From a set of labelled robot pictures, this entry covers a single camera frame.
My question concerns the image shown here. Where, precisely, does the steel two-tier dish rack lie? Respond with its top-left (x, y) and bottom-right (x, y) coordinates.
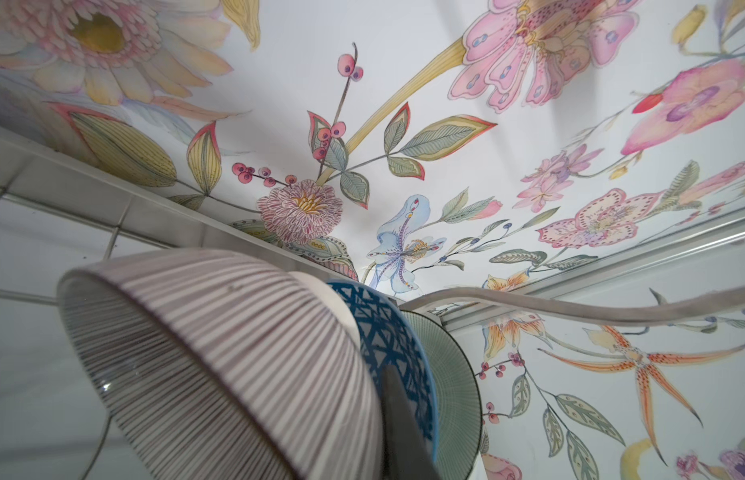
top-left (0, 116), bottom-right (745, 479)

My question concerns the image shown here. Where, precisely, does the purple striped bowl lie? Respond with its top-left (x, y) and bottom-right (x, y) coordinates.
top-left (58, 249), bottom-right (384, 479)

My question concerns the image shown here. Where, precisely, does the pale green ceramic bowl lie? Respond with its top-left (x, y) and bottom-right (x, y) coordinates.
top-left (404, 311), bottom-right (482, 480)

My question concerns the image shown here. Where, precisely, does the blue patterned ceramic bowl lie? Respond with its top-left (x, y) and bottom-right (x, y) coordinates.
top-left (328, 279), bottom-right (439, 461)

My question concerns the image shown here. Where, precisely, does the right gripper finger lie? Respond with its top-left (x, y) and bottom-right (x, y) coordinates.
top-left (382, 365), bottom-right (439, 480)

